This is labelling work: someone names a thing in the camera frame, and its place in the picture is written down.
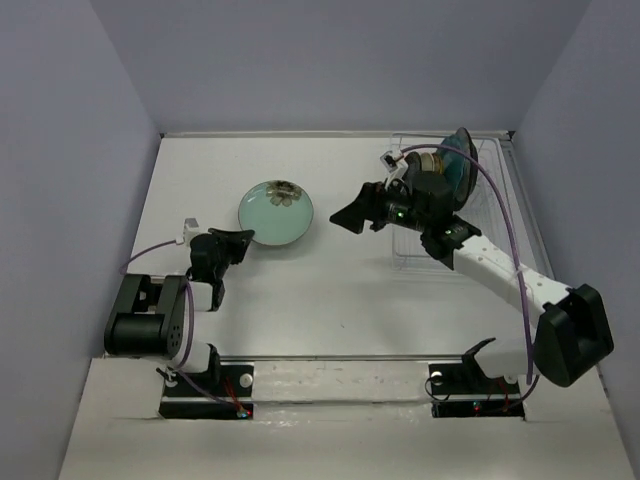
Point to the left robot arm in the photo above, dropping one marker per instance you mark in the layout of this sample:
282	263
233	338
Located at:
153	317

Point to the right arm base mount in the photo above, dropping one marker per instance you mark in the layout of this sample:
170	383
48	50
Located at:
456	392

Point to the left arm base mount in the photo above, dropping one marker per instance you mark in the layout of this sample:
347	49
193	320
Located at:
196	397

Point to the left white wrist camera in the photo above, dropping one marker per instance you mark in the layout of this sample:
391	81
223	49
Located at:
191	229

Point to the brown rimmed cream plate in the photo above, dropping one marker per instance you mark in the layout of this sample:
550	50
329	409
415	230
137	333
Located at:
468	181

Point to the cream plate with black spot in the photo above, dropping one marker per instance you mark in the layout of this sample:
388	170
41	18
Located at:
427	162

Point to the yellow amber plate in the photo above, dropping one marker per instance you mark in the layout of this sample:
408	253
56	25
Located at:
438	164

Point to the teal scalloped plate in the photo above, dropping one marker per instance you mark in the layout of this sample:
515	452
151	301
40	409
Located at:
453	163

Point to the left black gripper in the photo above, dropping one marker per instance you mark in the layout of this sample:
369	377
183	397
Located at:
236	241

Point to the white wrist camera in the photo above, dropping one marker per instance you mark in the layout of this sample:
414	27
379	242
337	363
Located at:
191	229
395	164

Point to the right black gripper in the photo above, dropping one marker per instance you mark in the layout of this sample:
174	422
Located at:
371	204

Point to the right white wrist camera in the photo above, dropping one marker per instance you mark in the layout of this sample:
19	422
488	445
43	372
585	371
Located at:
395	164

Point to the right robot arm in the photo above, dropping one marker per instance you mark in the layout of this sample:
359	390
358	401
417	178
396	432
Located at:
566	330

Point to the white wire dish rack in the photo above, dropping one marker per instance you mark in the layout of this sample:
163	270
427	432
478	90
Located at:
481	210

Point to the light green floral plate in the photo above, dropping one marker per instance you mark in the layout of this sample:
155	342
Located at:
279	212

